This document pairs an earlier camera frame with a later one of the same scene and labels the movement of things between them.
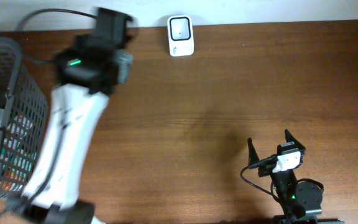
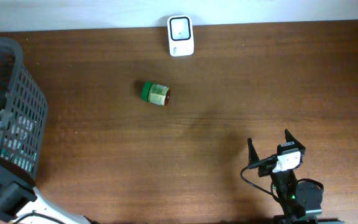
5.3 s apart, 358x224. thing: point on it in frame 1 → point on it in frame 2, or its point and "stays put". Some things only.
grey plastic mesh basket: x=7 y=85 stays put
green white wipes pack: x=9 y=151 stays put
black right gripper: x=253 y=156 stays put
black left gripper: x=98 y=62 → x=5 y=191
